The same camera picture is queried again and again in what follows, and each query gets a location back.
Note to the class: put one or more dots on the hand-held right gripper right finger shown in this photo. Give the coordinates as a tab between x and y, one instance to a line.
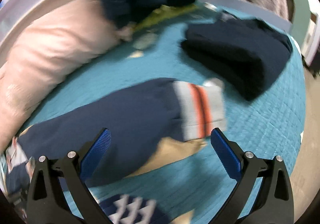
226	150

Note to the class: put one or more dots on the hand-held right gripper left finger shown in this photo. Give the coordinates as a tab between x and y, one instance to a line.
96	150

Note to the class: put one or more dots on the yellow-green cloth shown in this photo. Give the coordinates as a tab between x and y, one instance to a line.
162	15

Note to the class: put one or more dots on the grey-green curved frame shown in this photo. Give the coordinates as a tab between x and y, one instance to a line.
297	2

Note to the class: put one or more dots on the folded dark navy garment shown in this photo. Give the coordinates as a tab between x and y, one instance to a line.
237	49

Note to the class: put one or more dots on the white furniture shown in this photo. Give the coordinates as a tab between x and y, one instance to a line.
311	36

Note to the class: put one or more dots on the teal quilted bedspread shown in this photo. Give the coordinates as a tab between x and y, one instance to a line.
262	124

